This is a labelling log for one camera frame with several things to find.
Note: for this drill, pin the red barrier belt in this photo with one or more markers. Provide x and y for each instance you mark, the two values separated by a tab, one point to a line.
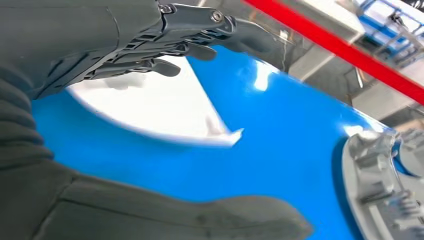
331	46

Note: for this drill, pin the white desk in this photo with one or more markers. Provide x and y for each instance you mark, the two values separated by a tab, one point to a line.
381	99
318	63

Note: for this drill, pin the silver wheel hubcap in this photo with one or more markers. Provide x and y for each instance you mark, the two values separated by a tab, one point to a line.
374	185

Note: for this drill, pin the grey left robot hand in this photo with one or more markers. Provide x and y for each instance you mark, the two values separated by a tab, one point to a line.
66	39

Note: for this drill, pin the blue metal shelf rack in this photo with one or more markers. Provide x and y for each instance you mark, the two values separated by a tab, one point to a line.
374	23
265	165

